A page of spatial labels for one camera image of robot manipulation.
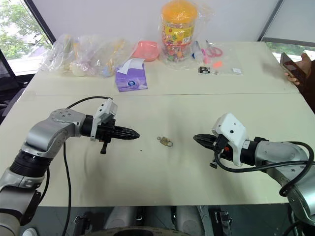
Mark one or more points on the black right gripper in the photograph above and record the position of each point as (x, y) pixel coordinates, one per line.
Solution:
(221, 150)

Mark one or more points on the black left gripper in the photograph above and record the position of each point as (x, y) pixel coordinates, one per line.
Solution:
(104, 131)

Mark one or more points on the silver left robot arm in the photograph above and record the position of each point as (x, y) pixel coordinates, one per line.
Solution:
(46, 132)

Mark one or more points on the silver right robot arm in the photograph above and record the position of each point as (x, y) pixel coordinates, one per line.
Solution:
(283, 155)

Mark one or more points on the bystander's bare hand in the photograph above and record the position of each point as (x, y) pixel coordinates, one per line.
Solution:
(306, 66)

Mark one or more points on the small brass padlock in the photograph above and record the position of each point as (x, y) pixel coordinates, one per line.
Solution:
(166, 142)

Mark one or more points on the purple tissue pack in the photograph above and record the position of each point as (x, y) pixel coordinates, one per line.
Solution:
(131, 78)

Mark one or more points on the small orange eraser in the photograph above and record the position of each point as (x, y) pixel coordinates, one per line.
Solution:
(217, 65)

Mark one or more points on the small white block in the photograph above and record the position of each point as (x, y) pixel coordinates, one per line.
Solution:
(237, 70)

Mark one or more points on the clear bag of toys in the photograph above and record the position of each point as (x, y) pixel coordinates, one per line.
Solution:
(113, 56)
(60, 54)
(86, 56)

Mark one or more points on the grey rounded robot leg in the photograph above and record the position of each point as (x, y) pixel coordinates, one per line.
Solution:
(189, 218)
(124, 218)

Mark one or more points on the black table clamp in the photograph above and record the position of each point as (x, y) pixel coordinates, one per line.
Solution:
(82, 225)
(221, 220)

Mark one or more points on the pink plastic bowl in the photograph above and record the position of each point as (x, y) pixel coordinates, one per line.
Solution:
(146, 50)

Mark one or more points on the flat clear zip bag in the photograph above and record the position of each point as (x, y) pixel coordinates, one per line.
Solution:
(231, 59)

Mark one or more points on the pink scissors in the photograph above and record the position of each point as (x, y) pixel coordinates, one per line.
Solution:
(211, 52)

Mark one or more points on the small white blue bottle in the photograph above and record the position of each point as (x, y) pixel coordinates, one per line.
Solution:
(195, 50)

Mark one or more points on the candy jar with orange lid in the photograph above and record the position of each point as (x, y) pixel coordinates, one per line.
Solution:
(178, 29)

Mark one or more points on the dark smartphone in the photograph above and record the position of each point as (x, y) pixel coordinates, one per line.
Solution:
(291, 65)

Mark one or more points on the bystander's dark sleeve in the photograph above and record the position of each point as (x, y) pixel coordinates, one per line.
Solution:
(310, 91)

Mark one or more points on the clear bag around jar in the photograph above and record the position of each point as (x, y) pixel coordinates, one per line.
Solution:
(204, 22)

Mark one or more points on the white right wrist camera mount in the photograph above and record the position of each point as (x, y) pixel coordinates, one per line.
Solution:
(232, 132)

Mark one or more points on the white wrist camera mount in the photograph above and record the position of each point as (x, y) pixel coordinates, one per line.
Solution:
(104, 110)
(232, 132)

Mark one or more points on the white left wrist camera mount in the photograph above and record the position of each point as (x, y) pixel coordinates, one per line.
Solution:
(104, 110)

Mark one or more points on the black window frame post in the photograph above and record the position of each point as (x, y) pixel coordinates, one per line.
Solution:
(40, 19)

